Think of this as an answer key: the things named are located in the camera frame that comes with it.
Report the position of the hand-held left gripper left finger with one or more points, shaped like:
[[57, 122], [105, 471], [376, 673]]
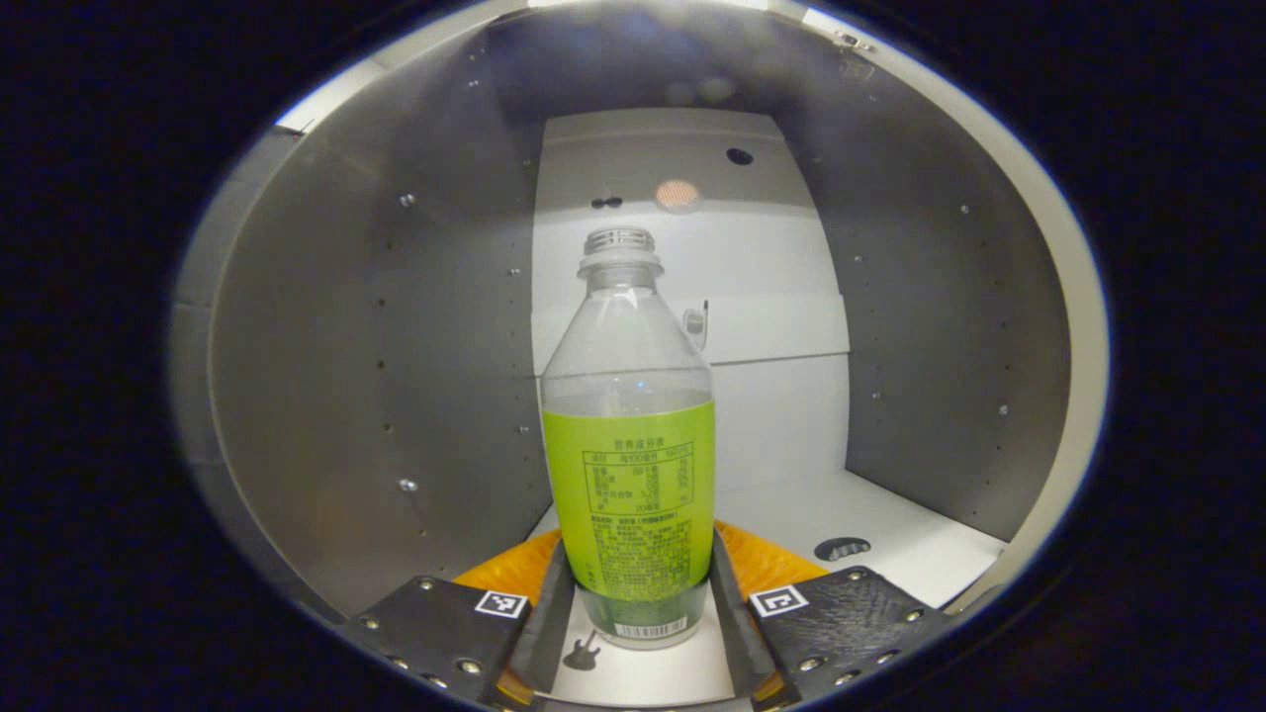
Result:
[[554, 623]]

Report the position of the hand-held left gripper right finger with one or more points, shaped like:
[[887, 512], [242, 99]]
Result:
[[732, 623]]

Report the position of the green label plastic bottle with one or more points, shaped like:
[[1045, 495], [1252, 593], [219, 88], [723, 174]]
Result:
[[628, 475]]

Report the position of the dark grey cabinet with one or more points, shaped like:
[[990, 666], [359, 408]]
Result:
[[376, 396]]

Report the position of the white cabinet shelf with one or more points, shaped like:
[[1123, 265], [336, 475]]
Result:
[[890, 554]]

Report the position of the metal door hinge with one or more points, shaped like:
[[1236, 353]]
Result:
[[853, 42]]

